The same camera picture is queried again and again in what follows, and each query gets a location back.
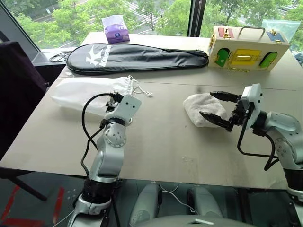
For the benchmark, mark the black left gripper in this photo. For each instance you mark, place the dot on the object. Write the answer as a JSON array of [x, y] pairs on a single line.
[[115, 98]]

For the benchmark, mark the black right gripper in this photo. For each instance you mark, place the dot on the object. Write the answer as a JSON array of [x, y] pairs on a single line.
[[239, 113]]

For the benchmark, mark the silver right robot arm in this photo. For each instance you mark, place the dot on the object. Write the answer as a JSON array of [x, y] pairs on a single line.
[[282, 125]]

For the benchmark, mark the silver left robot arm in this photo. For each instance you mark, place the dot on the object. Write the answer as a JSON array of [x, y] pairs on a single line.
[[107, 153]]

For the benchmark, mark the white towel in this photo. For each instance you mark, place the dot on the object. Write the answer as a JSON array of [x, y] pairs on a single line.
[[203, 108]]

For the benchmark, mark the clear plastic zip bag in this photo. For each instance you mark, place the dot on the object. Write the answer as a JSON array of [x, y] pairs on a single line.
[[281, 27]]

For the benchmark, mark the black racket cover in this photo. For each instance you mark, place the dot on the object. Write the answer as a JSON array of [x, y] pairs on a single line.
[[142, 56]]

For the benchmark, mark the purple tissue pack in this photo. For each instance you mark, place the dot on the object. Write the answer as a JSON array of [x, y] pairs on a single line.
[[116, 33]]

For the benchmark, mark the wooden latch box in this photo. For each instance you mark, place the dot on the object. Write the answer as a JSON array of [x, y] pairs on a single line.
[[251, 42]]

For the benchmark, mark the black window mullion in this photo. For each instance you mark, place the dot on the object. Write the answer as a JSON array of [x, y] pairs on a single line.
[[196, 16]]

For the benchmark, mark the grey right robot thigh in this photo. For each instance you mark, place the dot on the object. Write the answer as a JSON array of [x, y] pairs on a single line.
[[204, 201]]

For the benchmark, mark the grey robot thigh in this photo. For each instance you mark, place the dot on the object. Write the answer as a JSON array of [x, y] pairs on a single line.
[[145, 205], [204, 201]]

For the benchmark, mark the dark purple chair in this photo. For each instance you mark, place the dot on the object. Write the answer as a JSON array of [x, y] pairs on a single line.
[[16, 94]]

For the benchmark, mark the grey left robot thigh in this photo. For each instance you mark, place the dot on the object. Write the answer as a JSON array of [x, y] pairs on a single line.
[[145, 205]]

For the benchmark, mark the grey robot torso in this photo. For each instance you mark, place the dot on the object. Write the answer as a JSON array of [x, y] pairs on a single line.
[[201, 222]]

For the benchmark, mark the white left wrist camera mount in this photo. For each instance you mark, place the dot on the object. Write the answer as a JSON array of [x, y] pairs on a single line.
[[126, 107]]

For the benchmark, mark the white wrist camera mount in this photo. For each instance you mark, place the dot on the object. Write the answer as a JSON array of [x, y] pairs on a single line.
[[126, 107], [253, 99]]

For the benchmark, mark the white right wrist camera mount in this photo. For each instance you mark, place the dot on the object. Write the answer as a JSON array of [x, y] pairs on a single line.
[[253, 99]]

